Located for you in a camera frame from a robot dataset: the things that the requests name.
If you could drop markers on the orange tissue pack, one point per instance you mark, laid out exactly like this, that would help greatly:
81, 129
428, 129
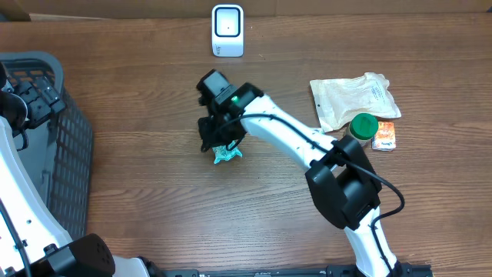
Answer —
384, 139

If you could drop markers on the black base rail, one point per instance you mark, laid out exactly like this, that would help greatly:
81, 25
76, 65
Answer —
407, 270

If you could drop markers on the grey plastic mesh basket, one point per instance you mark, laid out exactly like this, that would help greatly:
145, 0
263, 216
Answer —
53, 137

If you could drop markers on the beige food pouch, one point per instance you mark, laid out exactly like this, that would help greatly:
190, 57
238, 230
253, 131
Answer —
338, 101

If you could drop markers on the light green wipes packet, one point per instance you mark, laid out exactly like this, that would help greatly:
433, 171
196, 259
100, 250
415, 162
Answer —
225, 153

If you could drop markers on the white barcode scanner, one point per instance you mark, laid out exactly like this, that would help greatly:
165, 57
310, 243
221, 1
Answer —
227, 31

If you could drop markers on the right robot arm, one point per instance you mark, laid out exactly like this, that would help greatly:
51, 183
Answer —
342, 182

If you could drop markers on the green lidded white jar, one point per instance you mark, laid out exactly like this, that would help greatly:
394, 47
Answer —
363, 127

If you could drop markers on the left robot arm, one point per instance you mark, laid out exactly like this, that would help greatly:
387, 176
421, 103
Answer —
33, 243

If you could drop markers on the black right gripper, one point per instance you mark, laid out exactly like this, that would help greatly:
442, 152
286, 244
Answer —
213, 138

